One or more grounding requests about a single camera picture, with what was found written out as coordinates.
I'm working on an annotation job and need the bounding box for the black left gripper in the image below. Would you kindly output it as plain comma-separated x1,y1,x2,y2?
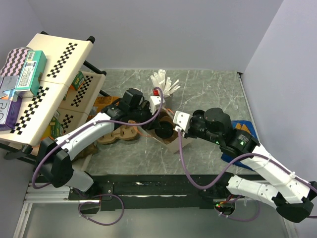
129,101,161,130

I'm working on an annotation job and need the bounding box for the cardboard cup carrier tray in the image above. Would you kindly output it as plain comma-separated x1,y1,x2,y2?
97,125,138,144

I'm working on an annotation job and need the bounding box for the black coffee cup lid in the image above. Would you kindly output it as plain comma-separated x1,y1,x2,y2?
155,120,174,139

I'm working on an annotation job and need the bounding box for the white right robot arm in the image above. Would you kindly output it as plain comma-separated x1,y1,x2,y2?
177,108,317,223

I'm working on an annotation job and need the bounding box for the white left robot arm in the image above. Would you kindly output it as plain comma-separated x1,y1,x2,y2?
32,87,164,199

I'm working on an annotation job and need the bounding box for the orange snack bag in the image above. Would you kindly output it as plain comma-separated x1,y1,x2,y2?
91,96,119,114

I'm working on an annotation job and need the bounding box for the blue chips bag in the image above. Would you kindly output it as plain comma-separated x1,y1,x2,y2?
221,120,260,172

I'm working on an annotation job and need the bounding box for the green box middle shelf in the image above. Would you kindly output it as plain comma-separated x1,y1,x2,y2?
69,71,85,91

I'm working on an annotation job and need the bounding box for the cream checkered shelf rack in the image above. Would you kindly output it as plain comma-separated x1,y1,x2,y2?
0,31,107,165

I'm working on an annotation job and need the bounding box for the green orange box lower shelf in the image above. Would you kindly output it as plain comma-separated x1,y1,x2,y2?
40,117,63,141

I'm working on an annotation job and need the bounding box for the teal cardboard box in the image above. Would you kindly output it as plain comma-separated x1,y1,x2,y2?
15,51,47,98

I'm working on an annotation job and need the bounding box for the purple product box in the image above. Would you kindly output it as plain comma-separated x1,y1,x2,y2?
0,96,22,131

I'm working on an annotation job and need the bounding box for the silver grey small box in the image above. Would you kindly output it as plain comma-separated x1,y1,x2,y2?
0,75,19,102

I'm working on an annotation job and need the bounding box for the pink wavy patterned can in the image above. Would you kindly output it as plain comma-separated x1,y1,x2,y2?
0,47,31,77

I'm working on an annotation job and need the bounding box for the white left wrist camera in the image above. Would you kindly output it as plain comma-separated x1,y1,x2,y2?
149,90,166,114

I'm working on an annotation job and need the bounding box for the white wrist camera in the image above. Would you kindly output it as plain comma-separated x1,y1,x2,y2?
173,111,192,133
149,90,166,114

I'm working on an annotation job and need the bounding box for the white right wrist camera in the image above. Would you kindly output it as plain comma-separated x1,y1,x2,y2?
173,111,192,133

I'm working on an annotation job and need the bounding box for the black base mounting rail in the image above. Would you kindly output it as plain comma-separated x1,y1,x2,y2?
68,172,233,211

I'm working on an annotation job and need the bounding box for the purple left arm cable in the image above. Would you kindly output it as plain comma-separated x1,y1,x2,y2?
31,86,164,226

